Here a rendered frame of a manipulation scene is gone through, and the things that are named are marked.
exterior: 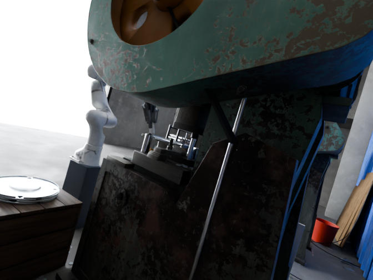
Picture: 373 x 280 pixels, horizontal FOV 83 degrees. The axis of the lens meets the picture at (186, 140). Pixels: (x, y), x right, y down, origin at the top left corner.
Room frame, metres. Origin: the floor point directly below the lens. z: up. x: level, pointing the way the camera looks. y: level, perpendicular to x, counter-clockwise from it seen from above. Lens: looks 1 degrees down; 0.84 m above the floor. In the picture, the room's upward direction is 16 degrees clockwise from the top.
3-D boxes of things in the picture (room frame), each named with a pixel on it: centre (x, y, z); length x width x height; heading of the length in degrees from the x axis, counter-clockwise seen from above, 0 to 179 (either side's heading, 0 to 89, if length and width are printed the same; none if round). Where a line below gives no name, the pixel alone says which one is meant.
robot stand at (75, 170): (1.52, 0.62, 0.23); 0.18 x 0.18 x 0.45; 65
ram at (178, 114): (1.12, 0.01, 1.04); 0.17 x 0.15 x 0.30; 55
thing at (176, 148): (1.10, -0.02, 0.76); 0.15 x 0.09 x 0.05; 145
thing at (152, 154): (0.95, 0.07, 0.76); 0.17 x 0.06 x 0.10; 145
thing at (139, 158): (1.09, -0.03, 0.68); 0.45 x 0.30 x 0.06; 145
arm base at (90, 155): (1.54, 0.66, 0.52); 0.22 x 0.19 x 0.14; 65
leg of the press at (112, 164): (0.79, 0.01, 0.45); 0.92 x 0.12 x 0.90; 55
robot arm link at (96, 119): (1.49, 0.64, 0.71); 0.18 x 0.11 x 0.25; 158
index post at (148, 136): (1.02, 0.18, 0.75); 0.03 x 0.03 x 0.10; 55
